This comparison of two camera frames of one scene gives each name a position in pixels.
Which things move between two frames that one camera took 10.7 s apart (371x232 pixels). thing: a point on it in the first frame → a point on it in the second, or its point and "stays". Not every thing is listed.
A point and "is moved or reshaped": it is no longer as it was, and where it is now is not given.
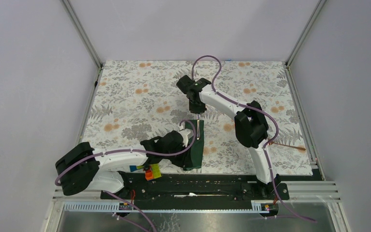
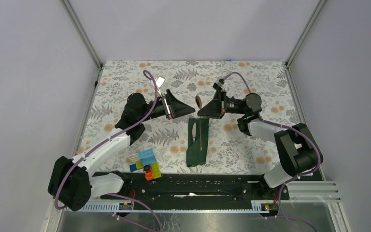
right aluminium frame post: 318,8 stays
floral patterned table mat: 139,101 stays
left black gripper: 183,161 → 173,107
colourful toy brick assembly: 151,171 stays
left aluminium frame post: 82,33 stays
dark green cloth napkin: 194,159 is moved or reshaped
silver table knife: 198,129 is moved or reshaped
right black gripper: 194,110 → 217,108
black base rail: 199,187 stays
